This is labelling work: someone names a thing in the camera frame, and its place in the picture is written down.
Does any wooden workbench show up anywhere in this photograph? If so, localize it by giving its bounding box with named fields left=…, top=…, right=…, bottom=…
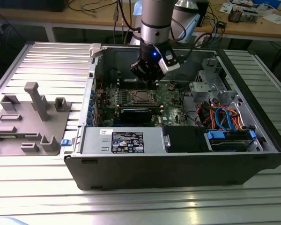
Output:
left=0, top=0, right=281, bottom=39

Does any blue box on bench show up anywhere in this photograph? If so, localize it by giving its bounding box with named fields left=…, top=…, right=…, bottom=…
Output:
left=252, top=0, right=281, bottom=8

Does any grey parts rack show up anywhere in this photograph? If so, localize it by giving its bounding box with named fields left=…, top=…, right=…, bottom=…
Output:
left=0, top=82, right=72, bottom=157

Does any hard disk in blue carrier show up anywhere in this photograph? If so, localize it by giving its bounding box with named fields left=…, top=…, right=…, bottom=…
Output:
left=204, top=129, right=256, bottom=152

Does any grey power supply unit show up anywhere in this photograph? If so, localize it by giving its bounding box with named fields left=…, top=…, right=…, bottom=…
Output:
left=81, top=126, right=166, bottom=155

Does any square CPU chip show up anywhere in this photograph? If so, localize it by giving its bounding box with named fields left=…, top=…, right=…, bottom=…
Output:
left=135, top=92, right=151, bottom=102

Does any metal heatsink on bench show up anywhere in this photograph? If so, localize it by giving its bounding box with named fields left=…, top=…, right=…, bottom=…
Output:
left=228, top=6, right=243, bottom=23

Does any black camera cable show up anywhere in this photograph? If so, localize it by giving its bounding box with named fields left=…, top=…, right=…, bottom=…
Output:
left=170, top=18, right=187, bottom=42

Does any black open PC case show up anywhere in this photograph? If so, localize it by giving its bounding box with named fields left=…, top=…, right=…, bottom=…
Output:
left=63, top=44, right=281, bottom=192

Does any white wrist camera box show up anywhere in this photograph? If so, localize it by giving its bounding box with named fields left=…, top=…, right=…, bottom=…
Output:
left=157, top=47, right=181, bottom=75

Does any black power supply label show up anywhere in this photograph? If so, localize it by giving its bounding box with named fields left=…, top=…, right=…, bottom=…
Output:
left=111, top=130, right=145, bottom=154

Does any orange power wire bundle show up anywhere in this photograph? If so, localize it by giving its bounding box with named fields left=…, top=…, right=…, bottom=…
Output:
left=208, top=104, right=245, bottom=132

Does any blue data wire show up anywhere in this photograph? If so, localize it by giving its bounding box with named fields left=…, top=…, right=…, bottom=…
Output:
left=214, top=107, right=231, bottom=132

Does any black graphics card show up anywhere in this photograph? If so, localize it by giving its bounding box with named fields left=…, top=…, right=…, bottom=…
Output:
left=119, top=107, right=153, bottom=123

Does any green motherboard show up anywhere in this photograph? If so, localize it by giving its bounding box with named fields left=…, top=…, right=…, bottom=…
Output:
left=96, top=81, right=199, bottom=128

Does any black RAM slot bank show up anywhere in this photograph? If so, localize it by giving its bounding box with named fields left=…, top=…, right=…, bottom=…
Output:
left=117, top=78, right=159, bottom=90

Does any metal CPU socket cover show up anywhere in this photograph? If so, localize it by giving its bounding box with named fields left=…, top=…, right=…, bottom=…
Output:
left=130, top=90, right=158, bottom=105

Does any black drive bay box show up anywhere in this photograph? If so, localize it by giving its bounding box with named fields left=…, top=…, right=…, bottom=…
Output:
left=162, top=126, right=213, bottom=153

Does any grey metal drive cage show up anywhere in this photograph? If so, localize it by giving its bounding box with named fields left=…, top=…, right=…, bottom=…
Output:
left=189, top=58, right=240, bottom=106

